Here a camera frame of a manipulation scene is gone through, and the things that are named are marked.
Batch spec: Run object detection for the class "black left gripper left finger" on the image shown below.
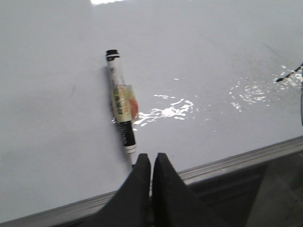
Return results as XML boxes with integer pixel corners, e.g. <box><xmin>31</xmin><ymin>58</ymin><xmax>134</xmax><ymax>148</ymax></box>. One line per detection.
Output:
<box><xmin>86</xmin><ymin>154</ymin><xmax>151</xmax><ymax>227</ymax></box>

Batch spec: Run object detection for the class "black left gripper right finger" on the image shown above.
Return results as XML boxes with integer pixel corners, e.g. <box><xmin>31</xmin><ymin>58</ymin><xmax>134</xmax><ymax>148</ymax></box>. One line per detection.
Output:
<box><xmin>152</xmin><ymin>153</ymin><xmax>229</xmax><ymax>227</ymax></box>

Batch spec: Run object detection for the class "black whiteboard marker with tape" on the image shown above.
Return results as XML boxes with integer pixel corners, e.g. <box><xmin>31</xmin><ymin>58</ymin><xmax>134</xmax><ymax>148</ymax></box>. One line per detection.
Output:
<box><xmin>106</xmin><ymin>49</ymin><xmax>137</xmax><ymax>167</ymax></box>

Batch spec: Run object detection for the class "white whiteboard with metal frame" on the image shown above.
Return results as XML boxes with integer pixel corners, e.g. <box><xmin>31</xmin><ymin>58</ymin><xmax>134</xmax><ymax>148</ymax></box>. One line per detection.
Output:
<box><xmin>0</xmin><ymin>0</ymin><xmax>303</xmax><ymax>223</ymax></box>

